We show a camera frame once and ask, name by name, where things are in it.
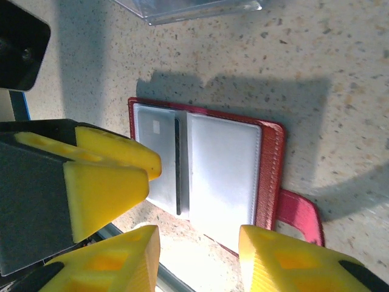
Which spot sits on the black credit card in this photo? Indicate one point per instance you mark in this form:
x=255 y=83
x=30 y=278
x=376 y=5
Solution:
x=178 y=164

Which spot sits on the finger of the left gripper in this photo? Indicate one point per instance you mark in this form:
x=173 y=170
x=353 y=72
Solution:
x=103 y=194
x=121 y=149

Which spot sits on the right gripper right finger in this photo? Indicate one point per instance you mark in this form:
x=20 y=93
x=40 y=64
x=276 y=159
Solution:
x=291 y=267

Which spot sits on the red card holder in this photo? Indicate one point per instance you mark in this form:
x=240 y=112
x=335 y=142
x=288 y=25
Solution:
x=270 y=182

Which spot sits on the clear acrylic card stand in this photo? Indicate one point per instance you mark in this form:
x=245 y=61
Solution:
x=182 y=12

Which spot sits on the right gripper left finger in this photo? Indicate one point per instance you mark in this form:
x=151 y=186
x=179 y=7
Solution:
x=115 y=267

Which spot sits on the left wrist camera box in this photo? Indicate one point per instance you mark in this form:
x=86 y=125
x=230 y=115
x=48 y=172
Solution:
x=21 y=45

